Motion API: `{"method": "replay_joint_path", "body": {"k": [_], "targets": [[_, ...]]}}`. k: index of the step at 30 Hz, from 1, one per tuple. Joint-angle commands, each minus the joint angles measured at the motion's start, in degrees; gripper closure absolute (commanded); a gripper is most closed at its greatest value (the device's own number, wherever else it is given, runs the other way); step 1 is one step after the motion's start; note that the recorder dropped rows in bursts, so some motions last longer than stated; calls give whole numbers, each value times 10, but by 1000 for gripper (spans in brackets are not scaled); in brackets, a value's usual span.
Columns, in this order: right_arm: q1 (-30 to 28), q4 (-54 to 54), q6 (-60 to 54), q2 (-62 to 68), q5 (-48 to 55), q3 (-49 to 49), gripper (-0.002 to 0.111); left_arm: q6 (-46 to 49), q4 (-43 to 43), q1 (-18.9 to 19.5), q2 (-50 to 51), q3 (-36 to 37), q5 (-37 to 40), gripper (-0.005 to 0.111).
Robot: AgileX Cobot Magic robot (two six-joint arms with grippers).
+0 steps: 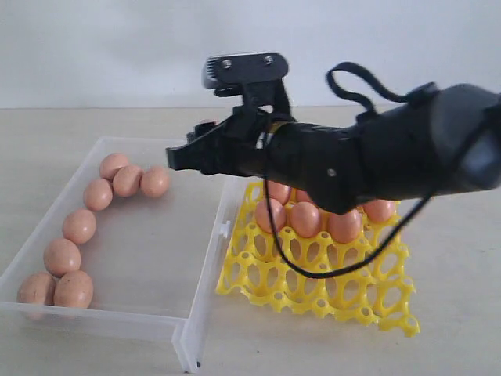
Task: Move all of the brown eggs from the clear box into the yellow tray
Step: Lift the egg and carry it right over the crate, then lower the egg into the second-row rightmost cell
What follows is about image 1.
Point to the brown egg front bin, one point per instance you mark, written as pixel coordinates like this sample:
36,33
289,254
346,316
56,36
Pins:
74,290

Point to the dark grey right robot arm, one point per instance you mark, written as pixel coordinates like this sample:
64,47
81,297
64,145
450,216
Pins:
448,143

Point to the brown egg fourth row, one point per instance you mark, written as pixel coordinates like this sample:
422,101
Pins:
344,228
61,256

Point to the brown egg packed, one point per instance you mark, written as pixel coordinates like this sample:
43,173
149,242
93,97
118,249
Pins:
302,196
279,192

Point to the brown egg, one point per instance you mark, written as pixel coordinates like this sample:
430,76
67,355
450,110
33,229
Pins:
127,180
37,289
272,209
111,164
155,182

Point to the brown egg second row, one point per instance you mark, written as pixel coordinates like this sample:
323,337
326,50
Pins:
98,195
379,211

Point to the clear plastic tray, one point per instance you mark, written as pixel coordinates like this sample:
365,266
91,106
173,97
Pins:
154,263

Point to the brown egg third row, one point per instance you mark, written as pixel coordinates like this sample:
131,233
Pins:
79,226
305,219

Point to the yellow plastic egg tray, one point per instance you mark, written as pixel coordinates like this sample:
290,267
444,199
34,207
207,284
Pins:
376,294

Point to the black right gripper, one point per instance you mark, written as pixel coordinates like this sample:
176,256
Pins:
326,162

